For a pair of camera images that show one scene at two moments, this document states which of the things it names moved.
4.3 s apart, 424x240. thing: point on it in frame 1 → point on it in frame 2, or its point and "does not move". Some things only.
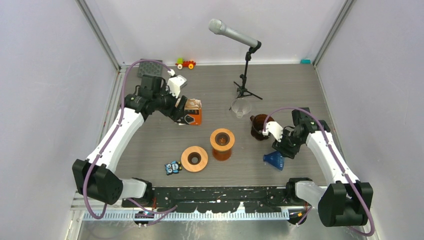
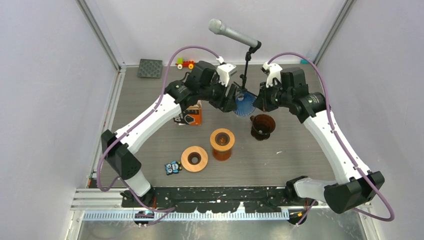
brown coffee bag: x=193 y=108 does not move
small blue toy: x=173 y=167 does not move
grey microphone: x=218 y=27 does not move
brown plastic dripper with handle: x=258 y=123 does not move
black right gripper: x=283 y=148 → x=261 y=102
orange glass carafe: x=221 y=155 does not move
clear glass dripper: x=240 y=106 → x=244 y=116
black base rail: x=215 y=199 does not move
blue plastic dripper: x=275 y=159 → x=244 y=104
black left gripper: x=176 y=113 → x=226 y=103
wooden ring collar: x=194 y=159 does not move
